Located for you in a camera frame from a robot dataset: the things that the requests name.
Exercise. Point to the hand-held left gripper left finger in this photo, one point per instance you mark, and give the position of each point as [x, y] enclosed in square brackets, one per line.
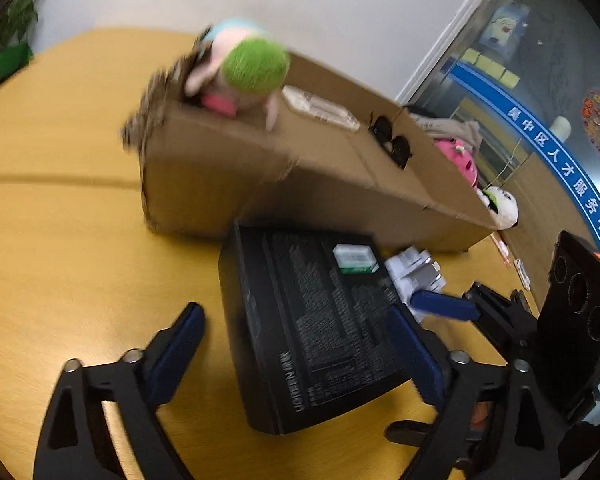
[180, 355]

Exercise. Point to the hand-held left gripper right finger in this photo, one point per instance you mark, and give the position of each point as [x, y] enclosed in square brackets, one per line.
[415, 355]

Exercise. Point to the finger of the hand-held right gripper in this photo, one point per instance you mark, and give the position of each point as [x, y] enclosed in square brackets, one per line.
[445, 306]
[410, 432]

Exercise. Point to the white power adapter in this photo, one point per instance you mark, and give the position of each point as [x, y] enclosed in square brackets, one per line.
[412, 272]

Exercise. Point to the black printed carton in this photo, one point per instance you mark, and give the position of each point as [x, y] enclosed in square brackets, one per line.
[310, 330]

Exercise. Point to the large cardboard box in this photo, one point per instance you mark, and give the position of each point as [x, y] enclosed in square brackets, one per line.
[205, 185]

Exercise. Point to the wooden desktop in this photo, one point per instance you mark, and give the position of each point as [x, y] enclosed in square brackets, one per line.
[80, 240]

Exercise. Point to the small green white box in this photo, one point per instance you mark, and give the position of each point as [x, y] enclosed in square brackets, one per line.
[355, 259]

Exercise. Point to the panda plush toy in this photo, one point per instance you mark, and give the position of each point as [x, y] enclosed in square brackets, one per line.
[502, 207]

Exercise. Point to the pink helmet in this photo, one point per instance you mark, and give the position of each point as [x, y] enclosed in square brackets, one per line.
[455, 157]

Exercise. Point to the black sunglasses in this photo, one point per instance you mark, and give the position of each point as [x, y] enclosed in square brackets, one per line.
[397, 147]

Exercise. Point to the beige cloth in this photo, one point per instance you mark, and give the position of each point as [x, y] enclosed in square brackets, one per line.
[450, 127]

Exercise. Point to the white cylinder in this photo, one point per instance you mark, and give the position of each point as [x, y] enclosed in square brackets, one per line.
[561, 127]

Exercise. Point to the blue banner sticker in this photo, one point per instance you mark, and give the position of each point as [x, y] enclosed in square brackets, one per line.
[530, 127]

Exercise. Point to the white plastic packet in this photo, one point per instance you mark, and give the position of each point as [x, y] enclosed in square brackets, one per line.
[320, 107]

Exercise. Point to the glass door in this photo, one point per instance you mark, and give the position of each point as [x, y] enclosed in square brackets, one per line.
[545, 60]

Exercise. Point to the cartoon poster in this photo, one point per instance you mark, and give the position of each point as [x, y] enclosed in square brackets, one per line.
[505, 22]

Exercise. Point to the pink green plush toy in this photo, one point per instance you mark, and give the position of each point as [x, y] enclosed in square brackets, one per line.
[252, 65]

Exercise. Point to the potted green plant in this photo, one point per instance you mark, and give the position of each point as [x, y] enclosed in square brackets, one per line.
[15, 17]

